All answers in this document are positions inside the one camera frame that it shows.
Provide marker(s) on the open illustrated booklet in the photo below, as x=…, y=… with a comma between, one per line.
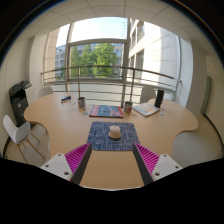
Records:
x=146, y=109

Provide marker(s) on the black office printer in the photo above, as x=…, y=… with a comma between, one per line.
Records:
x=18, y=101

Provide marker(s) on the beige computer mouse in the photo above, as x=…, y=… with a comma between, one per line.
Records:
x=115, y=132

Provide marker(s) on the white chair with wooden legs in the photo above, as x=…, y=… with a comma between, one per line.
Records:
x=16, y=131

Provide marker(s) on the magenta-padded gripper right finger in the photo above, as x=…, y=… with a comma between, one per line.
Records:
x=147, y=158

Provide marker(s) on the metal balcony railing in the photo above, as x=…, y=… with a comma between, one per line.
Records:
x=100, y=67

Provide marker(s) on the red and blue magazine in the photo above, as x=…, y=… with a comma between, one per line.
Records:
x=106, y=111

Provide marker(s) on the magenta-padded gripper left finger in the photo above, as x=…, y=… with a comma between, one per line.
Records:
x=77, y=158

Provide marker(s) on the black cylindrical speaker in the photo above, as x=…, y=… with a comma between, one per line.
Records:
x=159, y=98

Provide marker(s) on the printed mug with red band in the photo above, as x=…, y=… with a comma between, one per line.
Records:
x=128, y=107

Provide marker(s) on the dark blue patterned mouse pad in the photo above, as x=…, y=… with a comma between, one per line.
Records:
x=98, y=138

